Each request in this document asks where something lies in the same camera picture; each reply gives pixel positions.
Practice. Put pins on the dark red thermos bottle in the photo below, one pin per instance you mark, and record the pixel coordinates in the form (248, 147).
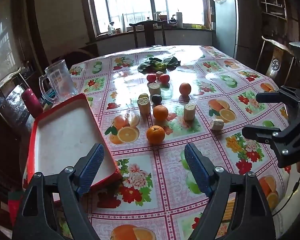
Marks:
(31, 102)

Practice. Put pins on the red tray with white inside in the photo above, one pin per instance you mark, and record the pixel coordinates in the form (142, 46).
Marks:
(62, 135)

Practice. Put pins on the small beige garlic bulb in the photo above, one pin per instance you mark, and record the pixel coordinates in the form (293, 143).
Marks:
(159, 74)

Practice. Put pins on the grey refrigerator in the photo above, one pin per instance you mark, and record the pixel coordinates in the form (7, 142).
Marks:
(226, 25)

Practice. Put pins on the dark purple round fruit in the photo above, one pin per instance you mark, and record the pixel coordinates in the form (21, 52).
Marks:
(156, 98)

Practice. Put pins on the green leafy vegetable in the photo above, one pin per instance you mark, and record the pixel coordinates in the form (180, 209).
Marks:
(150, 65)

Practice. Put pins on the window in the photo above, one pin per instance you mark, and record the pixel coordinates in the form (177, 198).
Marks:
(140, 2)

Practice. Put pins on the blue cardboard box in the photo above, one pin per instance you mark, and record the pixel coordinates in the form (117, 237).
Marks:
(51, 95)

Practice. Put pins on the wooden wall shelf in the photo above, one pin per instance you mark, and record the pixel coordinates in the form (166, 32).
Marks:
(272, 2)

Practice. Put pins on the dark wooden chair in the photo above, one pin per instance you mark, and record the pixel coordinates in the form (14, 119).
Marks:
(148, 33)

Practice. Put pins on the spray bottle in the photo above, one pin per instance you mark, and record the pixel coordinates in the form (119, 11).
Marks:
(158, 16)

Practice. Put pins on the metal frame chair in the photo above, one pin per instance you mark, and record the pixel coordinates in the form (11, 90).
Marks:
(15, 97)

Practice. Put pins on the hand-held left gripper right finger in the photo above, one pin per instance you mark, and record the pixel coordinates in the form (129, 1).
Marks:
(195, 167)

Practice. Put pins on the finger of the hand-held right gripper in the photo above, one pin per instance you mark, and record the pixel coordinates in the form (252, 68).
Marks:
(267, 97)
(260, 133)

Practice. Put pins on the clear glass mug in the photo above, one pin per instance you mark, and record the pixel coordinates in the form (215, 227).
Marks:
(61, 80)

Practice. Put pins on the dark kettle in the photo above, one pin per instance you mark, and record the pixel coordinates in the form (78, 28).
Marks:
(173, 20)

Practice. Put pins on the green lime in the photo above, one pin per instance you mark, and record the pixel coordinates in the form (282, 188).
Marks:
(143, 96)

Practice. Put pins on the corn cob piece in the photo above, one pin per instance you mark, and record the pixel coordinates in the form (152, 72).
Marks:
(154, 89)
(217, 124)
(143, 107)
(189, 112)

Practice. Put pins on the red green knitted cloth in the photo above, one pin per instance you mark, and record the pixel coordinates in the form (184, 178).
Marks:
(15, 207)

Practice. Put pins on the brown wooden chair with emblem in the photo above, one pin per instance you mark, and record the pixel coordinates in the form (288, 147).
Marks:
(275, 62)

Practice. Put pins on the yellow green box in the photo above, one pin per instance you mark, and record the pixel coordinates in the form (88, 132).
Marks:
(198, 26)

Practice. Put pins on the red tomato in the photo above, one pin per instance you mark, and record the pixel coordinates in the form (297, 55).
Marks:
(151, 77)
(164, 78)

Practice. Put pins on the orange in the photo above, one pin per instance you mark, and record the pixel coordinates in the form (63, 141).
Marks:
(155, 135)
(185, 89)
(160, 112)

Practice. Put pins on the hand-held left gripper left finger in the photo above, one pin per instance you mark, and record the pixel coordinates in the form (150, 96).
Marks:
(92, 165)

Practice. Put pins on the white paper towel roll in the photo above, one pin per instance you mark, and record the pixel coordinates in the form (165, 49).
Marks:
(179, 20)

